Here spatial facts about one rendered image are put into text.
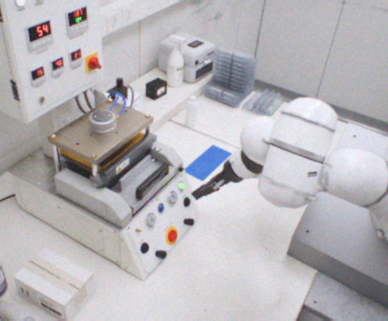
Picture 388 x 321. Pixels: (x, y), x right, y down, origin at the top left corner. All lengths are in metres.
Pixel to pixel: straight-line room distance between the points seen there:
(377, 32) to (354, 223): 2.24
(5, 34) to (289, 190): 0.76
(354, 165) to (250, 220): 0.79
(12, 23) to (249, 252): 0.96
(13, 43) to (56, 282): 0.63
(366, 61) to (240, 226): 2.27
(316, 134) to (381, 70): 2.75
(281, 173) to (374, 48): 2.74
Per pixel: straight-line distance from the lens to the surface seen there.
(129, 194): 1.28
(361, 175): 0.81
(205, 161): 1.76
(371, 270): 1.39
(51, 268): 1.29
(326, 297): 1.41
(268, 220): 1.56
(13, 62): 1.18
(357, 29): 3.47
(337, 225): 1.40
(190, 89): 2.15
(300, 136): 0.80
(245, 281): 1.37
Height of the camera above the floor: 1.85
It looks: 39 degrees down
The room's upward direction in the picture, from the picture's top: 5 degrees clockwise
